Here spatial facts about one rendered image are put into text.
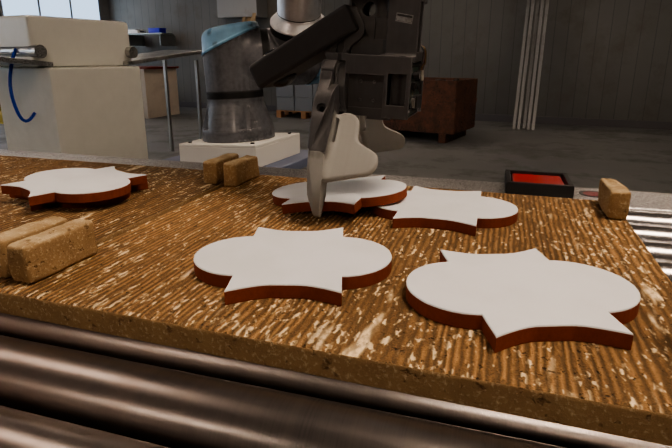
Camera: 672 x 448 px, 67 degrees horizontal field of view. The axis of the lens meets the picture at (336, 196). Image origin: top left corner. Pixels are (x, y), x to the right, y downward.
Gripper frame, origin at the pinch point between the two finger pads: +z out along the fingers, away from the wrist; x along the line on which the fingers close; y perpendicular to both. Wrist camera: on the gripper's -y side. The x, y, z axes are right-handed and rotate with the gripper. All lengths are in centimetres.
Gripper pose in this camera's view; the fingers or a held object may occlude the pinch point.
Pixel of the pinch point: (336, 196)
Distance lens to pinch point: 51.1
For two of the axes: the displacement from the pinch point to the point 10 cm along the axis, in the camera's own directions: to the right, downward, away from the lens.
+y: 9.5, 1.3, -2.9
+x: 3.2, -2.6, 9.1
